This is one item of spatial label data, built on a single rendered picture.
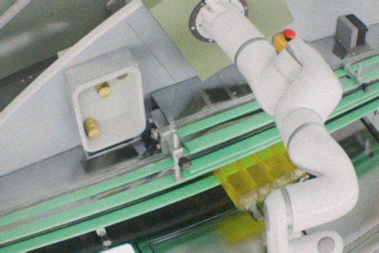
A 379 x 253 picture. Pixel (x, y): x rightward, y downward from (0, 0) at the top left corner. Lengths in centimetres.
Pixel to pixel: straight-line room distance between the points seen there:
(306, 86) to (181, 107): 52
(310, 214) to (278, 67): 33
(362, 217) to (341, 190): 76
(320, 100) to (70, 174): 73
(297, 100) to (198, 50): 42
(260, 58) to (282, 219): 39
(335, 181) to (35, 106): 79
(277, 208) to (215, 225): 68
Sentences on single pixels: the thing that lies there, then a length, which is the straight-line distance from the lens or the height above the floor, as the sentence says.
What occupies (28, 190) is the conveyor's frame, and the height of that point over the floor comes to 84.
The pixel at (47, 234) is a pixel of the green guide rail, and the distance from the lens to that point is 143.
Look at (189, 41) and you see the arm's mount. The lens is 127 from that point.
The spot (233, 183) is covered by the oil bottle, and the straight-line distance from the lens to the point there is 140.
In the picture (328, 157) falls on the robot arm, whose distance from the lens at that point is 87.
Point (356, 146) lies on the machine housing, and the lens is 180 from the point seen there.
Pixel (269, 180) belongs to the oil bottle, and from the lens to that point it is 142.
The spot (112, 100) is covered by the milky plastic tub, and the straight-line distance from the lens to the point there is 139.
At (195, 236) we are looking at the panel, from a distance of 149.
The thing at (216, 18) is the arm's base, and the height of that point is 89.
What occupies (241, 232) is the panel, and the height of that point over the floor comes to 109.
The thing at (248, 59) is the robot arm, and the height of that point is 103.
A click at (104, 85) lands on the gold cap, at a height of 81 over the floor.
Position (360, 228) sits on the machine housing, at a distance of 160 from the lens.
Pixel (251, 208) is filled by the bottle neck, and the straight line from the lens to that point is 138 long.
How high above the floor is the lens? 175
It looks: 38 degrees down
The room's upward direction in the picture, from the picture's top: 146 degrees clockwise
